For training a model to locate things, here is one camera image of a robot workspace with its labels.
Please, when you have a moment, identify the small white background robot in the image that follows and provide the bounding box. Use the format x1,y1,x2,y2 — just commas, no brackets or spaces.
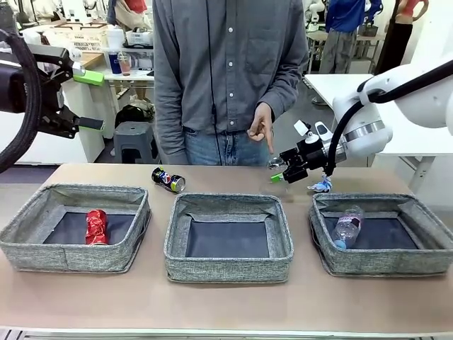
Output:
304,1,325,33

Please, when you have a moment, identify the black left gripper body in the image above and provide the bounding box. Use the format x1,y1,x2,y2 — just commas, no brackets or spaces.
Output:
0,62,65,118

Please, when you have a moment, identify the clear plastic cup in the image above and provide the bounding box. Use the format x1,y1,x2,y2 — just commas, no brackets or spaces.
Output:
259,157,295,203

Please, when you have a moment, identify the clear plastic water bottle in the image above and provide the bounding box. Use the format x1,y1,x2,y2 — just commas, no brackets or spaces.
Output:
331,204,365,251

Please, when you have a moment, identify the thin black cord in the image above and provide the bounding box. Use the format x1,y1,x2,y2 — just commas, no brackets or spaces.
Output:
207,0,222,166

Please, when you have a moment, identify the black bag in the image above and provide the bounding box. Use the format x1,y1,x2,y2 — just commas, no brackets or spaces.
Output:
113,104,156,128

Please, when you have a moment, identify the white desk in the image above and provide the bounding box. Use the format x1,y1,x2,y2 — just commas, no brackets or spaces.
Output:
82,47,156,118

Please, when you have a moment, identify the grey plastic stool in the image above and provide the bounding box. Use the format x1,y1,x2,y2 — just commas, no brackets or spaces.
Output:
113,121,159,164

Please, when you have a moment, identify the crushed red soda can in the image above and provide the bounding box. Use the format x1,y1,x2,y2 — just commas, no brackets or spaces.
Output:
84,208,110,246

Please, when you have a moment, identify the wooden top white table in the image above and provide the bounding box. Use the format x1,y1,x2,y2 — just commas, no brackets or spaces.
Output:
0,52,107,164

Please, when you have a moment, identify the dark grey garment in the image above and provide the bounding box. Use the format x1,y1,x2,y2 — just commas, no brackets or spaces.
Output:
0,0,18,35

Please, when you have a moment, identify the white plastic jug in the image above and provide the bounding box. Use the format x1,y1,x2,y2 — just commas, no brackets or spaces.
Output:
105,25,125,50

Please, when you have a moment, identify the white tabletop appliance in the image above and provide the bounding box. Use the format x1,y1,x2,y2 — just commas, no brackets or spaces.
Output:
124,28,156,50

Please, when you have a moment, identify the person's left forearm grey sleeve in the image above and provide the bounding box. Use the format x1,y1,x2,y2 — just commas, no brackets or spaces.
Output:
260,59,309,121

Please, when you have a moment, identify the crushed black soda can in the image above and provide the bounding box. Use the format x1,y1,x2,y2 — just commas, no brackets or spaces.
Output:
151,166,187,194

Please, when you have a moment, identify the grey fabric basket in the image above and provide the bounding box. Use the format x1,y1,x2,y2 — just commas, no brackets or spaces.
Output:
164,192,294,283
307,193,453,278
0,183,152,273

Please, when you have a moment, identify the person's right forearm grey sleeve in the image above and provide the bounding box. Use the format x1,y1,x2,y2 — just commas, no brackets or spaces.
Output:
154,88,188,166

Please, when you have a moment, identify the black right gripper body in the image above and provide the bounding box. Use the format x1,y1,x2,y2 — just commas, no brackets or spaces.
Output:
287,139,329,179

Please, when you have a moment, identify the white paper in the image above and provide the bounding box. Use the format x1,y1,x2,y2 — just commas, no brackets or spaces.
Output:
306,174,334,194

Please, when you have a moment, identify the person's left hand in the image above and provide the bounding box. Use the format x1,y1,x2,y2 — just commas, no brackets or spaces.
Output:
246,103,277,156

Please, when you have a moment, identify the background work table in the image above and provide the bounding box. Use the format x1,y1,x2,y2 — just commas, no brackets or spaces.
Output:
304,30,386,74

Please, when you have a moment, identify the person in grey shirt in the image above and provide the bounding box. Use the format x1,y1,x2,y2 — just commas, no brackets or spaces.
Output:
151,0,309,166

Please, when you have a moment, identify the pink drink cup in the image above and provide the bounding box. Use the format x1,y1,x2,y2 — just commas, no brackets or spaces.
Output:
119,52,132,77

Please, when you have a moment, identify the background person with beige bag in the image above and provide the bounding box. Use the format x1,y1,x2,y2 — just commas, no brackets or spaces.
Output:
107,0,154,32

